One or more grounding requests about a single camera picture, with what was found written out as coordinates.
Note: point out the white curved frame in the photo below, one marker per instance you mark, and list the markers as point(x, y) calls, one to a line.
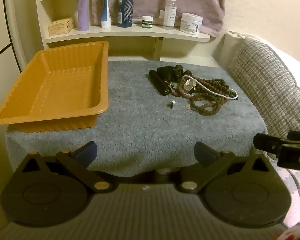
point(13, 30)

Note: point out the white cream jar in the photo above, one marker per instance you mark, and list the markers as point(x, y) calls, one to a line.
point(191, 23)

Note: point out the clear spray bottle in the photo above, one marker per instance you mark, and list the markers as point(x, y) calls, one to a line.
point(170, 12)

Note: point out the cream padded panel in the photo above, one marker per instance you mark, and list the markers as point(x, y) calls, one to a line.
point(227, 50)

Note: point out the black hair clip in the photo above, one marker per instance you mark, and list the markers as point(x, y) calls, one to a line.
point(173, 72)

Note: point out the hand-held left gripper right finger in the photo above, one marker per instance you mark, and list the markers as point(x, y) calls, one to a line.
point(202, 155)

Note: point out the beige cardboard box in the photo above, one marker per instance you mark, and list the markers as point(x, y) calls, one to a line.
point(60, 27)

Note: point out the black cylinder case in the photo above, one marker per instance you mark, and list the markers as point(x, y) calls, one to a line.
point(158, 81)

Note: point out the white and blue tube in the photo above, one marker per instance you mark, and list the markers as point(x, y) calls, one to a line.
point(105, 7)

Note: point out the small white box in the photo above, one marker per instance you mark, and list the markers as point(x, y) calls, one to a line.
point(161, 17)

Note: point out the purple bottle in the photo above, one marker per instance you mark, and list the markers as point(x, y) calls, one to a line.
point(83, 12)

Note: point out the orange plastic tray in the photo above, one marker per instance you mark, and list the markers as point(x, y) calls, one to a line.
point(60, 87)

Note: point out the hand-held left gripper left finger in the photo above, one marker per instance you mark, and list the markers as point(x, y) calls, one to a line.
point(88, 150)

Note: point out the metal wristwatch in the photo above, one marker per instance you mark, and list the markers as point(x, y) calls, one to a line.
point(188, 85)

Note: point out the grey-blue fluffy mat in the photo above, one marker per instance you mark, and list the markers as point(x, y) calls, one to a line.
point(140, 130)

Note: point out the small green jar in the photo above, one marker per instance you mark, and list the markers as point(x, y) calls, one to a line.
point(147, 23)

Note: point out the small earring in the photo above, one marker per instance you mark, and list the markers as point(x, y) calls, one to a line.
point(171, 104)

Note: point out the dark blue spray bottle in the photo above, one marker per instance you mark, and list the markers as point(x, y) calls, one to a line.
point(125, 7)

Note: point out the grey woven cushion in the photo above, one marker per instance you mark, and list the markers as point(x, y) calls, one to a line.
point(270, 85)

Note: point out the cream wooden shelf unit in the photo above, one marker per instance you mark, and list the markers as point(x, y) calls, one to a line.
point(140, 30)

